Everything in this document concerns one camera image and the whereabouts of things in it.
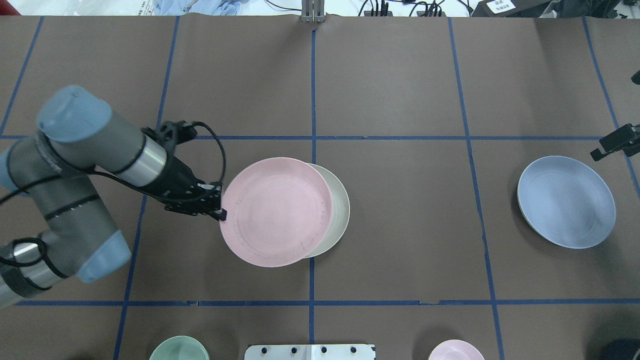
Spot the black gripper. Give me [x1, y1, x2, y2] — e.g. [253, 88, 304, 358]
[142, 150, 227, 221]

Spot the pink plate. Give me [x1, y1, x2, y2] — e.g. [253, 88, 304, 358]
[219, 157, 334, 268]

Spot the blue plate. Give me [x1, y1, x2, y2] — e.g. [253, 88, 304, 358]
[516, 155, 617, 249]

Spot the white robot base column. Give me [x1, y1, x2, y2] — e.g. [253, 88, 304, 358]
[244, 343, 377, 360]

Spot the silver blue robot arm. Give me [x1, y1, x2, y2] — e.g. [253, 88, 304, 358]
[1, 85, 227, 308]

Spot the cream plate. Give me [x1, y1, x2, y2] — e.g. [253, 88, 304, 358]
[306, 163, 351, 259]

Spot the green bowl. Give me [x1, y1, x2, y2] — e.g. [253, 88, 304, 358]
[149, 335, 210, 360]

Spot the black power adapter box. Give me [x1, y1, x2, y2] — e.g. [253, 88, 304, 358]
[470, 0, 559, 19]

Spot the light blue cloth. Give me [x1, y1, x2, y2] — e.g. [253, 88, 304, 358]
[153, 0, 249, 16]

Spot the pink bowl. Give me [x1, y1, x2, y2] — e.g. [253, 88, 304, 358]
[427, 339, 485, 360]

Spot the aluminium frame post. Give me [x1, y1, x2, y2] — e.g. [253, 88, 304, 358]
[301, 0, 326, 24]

